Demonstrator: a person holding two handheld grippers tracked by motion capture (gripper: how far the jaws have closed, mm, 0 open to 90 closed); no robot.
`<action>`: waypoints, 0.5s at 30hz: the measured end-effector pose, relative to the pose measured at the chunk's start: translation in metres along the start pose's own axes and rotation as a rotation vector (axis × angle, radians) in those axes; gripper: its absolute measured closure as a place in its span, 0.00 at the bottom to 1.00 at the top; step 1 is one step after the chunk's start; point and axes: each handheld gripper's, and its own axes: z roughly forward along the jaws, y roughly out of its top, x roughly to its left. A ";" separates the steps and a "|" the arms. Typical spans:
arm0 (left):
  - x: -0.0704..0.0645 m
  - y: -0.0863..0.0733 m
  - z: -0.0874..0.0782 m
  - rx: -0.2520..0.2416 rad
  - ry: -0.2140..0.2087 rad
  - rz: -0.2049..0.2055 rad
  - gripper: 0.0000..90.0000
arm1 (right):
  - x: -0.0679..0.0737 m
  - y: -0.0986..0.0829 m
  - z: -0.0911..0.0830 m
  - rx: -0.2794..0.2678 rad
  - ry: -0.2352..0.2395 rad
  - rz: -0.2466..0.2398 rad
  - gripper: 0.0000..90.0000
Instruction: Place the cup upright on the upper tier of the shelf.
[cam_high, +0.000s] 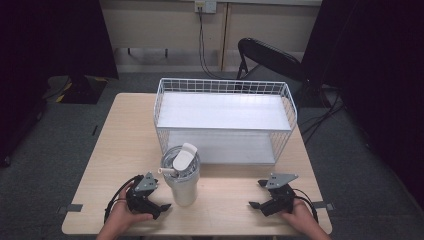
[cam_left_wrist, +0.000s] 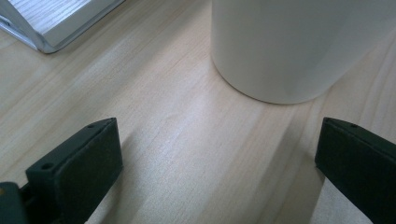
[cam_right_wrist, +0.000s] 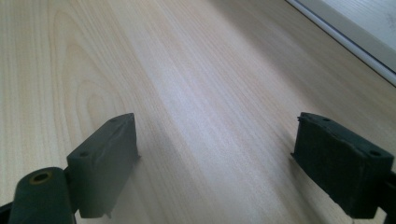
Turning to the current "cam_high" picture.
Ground black folding chair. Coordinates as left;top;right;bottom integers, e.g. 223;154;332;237
236;37;305;84

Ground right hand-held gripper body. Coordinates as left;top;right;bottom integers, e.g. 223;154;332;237
260;173;299;218

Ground black wall socket cable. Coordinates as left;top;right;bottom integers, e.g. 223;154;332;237
198;6;236;81

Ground person's left hand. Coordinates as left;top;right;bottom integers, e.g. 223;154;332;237
106;186;154;236

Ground person's right hand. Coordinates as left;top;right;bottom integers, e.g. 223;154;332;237
279;199;323;236

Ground white wire shelf rack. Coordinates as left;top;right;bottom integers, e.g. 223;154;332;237
153;77;298;166

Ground black floor cables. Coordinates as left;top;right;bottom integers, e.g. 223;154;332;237
299;84;346;146

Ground white tumbler cup with lid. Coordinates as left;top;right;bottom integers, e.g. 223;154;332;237
157;142;201;208

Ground white wall socket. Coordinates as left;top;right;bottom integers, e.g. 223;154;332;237
194;0;218;15

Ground left hand-held gripper black cable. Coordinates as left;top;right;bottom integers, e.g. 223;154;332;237
103;175;138;225

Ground right hand-held gripper black cable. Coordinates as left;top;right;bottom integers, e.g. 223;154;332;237
292;188;320;224

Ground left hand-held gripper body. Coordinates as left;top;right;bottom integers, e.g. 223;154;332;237
125;171;159;216

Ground hand-held gripper black cable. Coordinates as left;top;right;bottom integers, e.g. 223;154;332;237
103;175;138;225
292;188;320;224

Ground stand base with yellow tape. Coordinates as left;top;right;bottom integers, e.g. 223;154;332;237
42;74;110;105

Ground grey tape strip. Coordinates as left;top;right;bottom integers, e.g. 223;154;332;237
312;200;336;212
56;203;84;215

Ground dark curtain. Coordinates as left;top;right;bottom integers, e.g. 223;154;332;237
300;0;424;209

